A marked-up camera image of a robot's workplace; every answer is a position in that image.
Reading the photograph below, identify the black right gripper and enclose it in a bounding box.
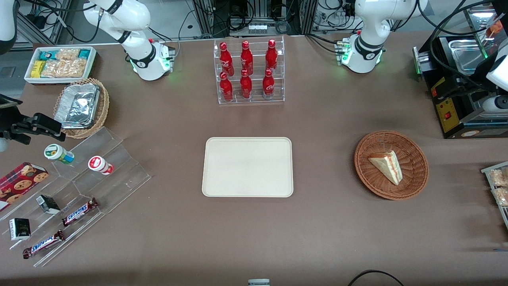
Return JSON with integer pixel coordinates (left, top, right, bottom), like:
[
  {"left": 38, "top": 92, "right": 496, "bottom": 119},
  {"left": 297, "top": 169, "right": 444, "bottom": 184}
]
[{"left": 0, "top": 113, "right": 66, "bottom": 145}]

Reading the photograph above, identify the triangular sandwich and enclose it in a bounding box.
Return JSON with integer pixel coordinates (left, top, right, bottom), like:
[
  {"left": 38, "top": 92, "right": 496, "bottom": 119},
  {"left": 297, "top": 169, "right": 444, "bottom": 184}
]
[{"left": 368, "top": 150, "right": 404, "bottom": 186}]

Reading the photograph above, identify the light wicker basket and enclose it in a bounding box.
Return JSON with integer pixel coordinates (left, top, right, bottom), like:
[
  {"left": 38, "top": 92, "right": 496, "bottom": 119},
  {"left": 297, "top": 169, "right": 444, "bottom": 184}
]
[{"left": 53, "top": 77, "right": 110, "bottom": 139}]

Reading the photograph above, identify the beige rectangular tray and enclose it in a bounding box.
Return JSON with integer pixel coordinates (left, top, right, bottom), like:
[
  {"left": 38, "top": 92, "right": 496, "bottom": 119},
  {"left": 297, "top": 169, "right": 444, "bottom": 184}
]
[{"left": 202, "top": 137, "right": 294, "bottom": 198}]

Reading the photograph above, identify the brown wicker basket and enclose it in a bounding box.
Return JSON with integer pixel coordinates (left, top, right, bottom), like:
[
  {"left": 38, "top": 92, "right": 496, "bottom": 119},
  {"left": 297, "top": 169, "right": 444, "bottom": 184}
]
[{"left": 354, "top": 130, "right": 429, "bottom": 200}]

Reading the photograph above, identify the grey metal snack tray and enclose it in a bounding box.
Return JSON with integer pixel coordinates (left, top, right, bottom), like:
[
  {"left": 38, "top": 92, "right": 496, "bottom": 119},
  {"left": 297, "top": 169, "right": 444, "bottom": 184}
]
[{"left": 481, "top": 160, "right": 508, "bottom": 230}]

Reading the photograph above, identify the green label yogurt cup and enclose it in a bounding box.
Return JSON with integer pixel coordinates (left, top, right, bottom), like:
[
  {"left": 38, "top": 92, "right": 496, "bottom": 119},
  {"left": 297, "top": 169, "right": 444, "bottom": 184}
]
[{"left": 44, "top": 144, "right": 75, "bottom": 165}]

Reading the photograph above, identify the stack of foil trays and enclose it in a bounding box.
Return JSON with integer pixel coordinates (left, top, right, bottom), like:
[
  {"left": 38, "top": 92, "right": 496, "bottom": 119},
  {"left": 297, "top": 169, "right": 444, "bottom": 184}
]
[{"left": 54, "top": 83, "right": 100, "bottom": 129}]

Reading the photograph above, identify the white plastic snack bin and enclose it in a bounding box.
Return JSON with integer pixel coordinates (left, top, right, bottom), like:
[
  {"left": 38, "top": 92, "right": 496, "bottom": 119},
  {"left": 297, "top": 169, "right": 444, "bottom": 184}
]
[{"left": 24, "top": 46, "right": 97, "bottom": 85}]

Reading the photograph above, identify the clear bag of crackers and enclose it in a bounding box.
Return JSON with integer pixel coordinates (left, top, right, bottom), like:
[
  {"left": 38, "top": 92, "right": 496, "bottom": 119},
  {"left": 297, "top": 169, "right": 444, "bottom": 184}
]
[
  {"left": 56, "top": 48, "right": 81, "bottom": 61},
  {"left": 41, "top": 59, "right": 87, "bottom": 79}
]

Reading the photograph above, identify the red label yogurt cup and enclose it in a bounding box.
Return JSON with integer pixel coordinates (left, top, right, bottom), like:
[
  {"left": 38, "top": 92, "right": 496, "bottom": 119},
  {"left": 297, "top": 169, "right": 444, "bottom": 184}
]
[{"left": 88, "top": 156, "right": 115, "bottom": 176}]

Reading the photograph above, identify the red plaid cookie box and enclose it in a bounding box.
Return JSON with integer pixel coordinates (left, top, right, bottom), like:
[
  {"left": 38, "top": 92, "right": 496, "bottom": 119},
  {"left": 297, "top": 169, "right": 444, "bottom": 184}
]
[{"left": 0, "top": 162, "right": 50, "bottom": 211}]

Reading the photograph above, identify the small black box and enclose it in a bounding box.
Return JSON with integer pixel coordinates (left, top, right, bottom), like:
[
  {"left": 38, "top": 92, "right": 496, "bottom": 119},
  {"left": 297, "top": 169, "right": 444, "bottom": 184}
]
[
  {"left": 36, "top": 195, "right": 61, "bottom": 215},
  {"left": 9, "top": 218, "right": 31, "bottom": 242}
]

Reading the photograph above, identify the clear acrylic tiered stand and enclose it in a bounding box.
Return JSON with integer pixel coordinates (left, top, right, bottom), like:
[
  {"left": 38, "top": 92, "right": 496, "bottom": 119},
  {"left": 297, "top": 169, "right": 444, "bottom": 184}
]
[{"left": 0, "top": 126, "right": 152, "bottom": 268}]

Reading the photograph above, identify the brown Snickers bar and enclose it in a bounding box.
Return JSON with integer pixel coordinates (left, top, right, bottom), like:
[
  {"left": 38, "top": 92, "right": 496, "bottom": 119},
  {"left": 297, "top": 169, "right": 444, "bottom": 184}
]
[
  {"left": 62, "top": 197, "right": 99, "bottom": 227},
  {"left": 22, "top": 230, "right": 66, "bottom": 259}
]

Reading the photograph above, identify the red cola bottle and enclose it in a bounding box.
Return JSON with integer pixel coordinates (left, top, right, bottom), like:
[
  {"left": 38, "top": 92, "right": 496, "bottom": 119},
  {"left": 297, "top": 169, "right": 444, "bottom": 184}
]
[
  {"left": 219, "top": 43, "right": 234, "bottom": 77},
  {"left": 265, "top": 39, "right": 278, "bottom": 72},
  {"left": 219, "top": 72, "right": 234, "bottom": 102},
  {"left": 262, "top": 68, "right": 275, "bottom": 99},
  {"left": 241, "top": 41, "right": 254, "bottom": 75},
  {"left": 240, "top": 70, "right": 253, "bottom": 99}
]

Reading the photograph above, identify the clear acrylic bottle rack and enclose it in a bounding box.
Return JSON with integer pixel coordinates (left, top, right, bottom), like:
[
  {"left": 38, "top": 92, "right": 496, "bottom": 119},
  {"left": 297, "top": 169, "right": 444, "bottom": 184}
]
[{"left": 214, "top": 36, "right": 285, "bottom": 105}]

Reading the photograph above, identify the black heated display machine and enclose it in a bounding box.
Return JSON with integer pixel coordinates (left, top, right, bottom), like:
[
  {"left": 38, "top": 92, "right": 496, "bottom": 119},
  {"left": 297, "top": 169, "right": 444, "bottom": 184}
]
[{"left": 412, "top": 0, "right": 508, "bottom": 139}]

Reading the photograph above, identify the clear pack of fried snack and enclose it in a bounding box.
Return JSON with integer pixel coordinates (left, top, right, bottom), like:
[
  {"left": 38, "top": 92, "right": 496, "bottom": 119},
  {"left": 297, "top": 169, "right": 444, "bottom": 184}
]
[
  {"left": 489, "top": 167, "right": 508, "bottom": 187},
  {"left": 491, "top": 187, "right": 508, "bottom": 207}
]

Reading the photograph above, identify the black cable loop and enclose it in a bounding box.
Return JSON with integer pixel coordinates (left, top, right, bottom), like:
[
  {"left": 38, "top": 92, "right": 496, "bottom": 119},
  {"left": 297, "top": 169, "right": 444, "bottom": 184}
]
[{"left": 348, "top": 270, "right": 405, "bottom": 286}]

